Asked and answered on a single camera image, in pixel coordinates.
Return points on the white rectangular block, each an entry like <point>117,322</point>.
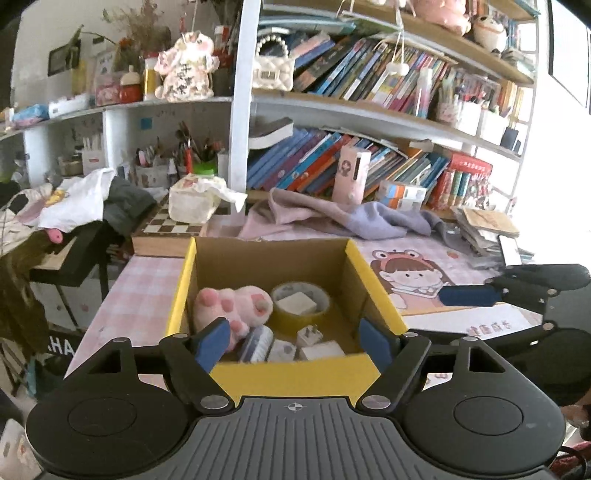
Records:
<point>323,351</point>
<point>298,303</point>

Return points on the white quilted handbag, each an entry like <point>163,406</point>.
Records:
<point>272,71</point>

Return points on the black smartphone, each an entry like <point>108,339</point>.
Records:
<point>510,249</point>

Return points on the black printed bag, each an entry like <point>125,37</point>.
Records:
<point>55,360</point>

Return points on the green cup with pens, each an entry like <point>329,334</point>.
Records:
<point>204,167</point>

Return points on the white pen holder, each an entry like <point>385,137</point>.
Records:
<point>494,129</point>

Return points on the pink plush pig toy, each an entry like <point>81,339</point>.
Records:
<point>231,304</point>

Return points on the open grey book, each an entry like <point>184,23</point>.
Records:
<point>272,131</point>

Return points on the dried flower bunch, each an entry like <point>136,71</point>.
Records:
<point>138,27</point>

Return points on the yellow cardboard box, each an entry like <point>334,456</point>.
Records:
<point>295,378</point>

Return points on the stack of brown notebooks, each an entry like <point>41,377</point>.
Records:
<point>489,221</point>

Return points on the dark grey garment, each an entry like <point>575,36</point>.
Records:
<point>129,198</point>

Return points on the yellow bottle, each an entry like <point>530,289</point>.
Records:
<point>151,78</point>

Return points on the small white printed box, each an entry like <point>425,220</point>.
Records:
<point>281,351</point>

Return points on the stack of orange blue boxes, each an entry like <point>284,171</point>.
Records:
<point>399,196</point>

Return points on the white shirt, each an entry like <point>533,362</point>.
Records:
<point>78,203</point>

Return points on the white round cat figurine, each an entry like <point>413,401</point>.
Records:
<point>490,34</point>

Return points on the cream tissue pack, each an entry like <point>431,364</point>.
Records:
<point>189,203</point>

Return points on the yellow tape roll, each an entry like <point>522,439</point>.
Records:
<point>295,319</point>

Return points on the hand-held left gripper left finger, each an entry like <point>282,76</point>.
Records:
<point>212,344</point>

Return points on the pink purple scarf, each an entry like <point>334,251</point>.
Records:
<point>323,217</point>

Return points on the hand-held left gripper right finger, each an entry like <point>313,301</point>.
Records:
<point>376,345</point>

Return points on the white dark-label bottle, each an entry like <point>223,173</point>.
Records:
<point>256,346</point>

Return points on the pink gift box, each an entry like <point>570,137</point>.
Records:
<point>107,90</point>

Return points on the black side table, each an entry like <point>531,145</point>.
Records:
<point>78,258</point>

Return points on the row of blue books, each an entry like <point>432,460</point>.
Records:
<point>295,161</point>

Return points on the row of colourful books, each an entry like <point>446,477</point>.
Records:
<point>351,64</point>

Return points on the red white doll jar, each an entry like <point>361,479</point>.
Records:
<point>130,90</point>

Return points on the brown cloth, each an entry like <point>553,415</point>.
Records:
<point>21,295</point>

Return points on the white power adapter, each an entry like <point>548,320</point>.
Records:
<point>308,337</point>

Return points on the white shelf unit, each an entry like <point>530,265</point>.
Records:
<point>240,115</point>

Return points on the tall pink printed box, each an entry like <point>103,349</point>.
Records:
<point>351,175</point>

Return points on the clear pen holder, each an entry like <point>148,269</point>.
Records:
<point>468,119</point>

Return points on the flat white box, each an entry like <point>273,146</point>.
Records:
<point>69,106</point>

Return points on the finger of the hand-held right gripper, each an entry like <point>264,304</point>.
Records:
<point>466,295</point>
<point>508,336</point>

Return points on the black picture frame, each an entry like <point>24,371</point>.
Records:
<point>64,57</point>

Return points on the pink round plush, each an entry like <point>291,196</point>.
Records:
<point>441,14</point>

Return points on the red boxed book set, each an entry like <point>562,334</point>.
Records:
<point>466,168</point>

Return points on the wooden chessboard box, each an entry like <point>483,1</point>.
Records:
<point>171,226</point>

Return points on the pink lucky cat ornament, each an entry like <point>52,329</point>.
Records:
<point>184,74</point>

